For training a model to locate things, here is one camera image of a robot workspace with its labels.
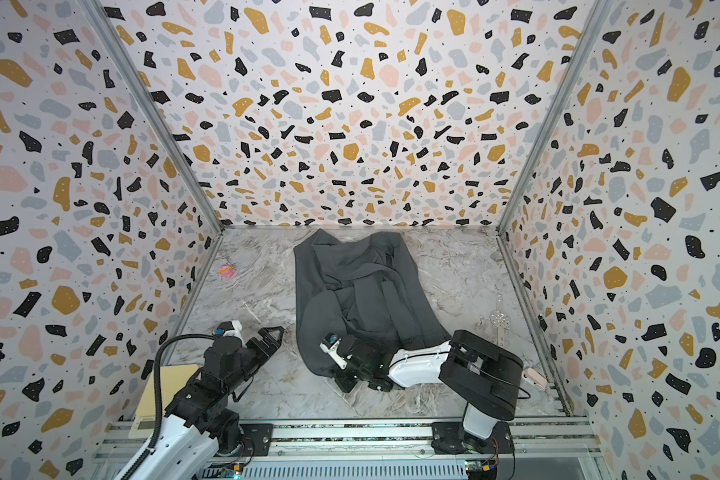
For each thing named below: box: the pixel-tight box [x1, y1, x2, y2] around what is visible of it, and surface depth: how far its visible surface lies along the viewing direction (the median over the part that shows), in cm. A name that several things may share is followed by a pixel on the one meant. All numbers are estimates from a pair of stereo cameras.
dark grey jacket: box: [293, 228, 451, 376], surface depth 99 cm
